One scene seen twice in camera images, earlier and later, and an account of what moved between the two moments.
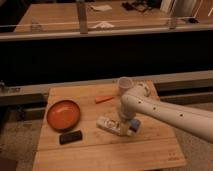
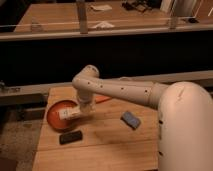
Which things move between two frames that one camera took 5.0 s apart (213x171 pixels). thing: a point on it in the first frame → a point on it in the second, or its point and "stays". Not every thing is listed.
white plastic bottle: x=111 y=126 → x=69 y=114
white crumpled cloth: x=103 y=24 stays
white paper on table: x=101 y=7 stays
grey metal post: x=82 y=10 stays
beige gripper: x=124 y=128 → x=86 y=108
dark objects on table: x=141 y=5 stays
